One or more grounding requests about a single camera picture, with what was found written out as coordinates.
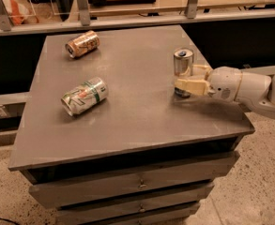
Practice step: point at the grey drawer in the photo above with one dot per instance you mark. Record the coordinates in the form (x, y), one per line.
(116, 208)
(104, 185)
(157, 215)

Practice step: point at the silver blue redbull can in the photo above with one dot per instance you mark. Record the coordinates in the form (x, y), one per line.
(183, 60)

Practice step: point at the middle grey drawer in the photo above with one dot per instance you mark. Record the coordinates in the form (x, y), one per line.
(116, 208)

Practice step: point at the orange white bag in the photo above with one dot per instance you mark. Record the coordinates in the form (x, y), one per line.
(18, 13)

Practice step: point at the white green soda can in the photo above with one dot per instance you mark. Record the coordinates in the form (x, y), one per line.
(85, 96)

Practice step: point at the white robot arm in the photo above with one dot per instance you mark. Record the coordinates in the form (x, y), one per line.
(254, 91)

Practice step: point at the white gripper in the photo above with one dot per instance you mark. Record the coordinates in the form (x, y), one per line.
(224, 83)

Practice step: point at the grey drawer cabinet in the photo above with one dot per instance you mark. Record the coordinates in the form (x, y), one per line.
(140, 122)

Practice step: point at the bottom grey drawer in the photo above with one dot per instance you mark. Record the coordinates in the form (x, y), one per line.
(157, 215)

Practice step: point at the top grey drawer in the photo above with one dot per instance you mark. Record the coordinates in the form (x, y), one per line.
(104, 185)

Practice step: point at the orange brown soda can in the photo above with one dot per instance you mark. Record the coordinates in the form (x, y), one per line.
(82, 44)

